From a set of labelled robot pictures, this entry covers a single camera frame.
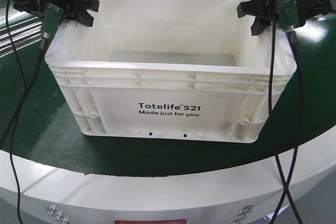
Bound left black cable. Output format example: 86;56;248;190
0;0;50;224

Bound red label plate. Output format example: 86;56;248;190
114;219;187;224

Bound white plastic Totelife crate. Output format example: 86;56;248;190
45;0;296;143

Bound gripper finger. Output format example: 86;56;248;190
237;0;274;18
61;10;94;27
250;17;272;36
64;0;100;12

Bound right green circuit board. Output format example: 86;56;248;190
277;0;299;31

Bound black cable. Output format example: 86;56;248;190
0;0;50;224
270;28;301;224
267;0;305;224

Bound green circuit board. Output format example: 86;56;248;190
277;0;299;31
41;3;64;39

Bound left green circuit board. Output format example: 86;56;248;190
41;3;64;39

